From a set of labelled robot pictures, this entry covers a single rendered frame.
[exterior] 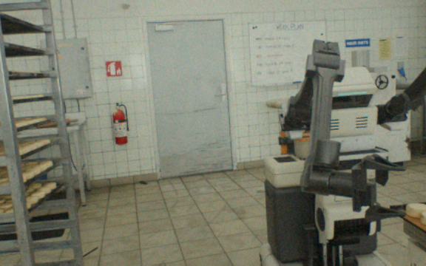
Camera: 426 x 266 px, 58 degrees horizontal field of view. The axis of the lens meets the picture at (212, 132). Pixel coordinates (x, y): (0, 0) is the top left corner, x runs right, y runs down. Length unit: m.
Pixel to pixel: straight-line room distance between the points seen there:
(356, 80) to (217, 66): 3.63
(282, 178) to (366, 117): 0.51
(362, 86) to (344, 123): 0.17
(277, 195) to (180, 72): 3.35
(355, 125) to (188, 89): 3.57
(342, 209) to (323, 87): 0.75
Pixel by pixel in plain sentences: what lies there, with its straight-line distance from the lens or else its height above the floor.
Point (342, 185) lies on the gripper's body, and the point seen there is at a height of 1.00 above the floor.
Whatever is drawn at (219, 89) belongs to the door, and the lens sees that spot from 5.15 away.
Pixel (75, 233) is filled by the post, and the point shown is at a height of 0.64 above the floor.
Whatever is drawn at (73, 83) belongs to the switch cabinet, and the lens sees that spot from 4.81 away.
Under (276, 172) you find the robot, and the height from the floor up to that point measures 0.78.
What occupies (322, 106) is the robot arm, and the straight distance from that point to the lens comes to 1.10.
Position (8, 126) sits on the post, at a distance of 1.28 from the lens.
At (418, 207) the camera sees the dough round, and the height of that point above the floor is 0.92.
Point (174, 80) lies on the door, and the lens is 5.04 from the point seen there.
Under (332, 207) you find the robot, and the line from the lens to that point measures 1.74.
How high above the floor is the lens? 1.25
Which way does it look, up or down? 8 degrees down
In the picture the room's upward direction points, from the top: 4 degrees counter-clockwise
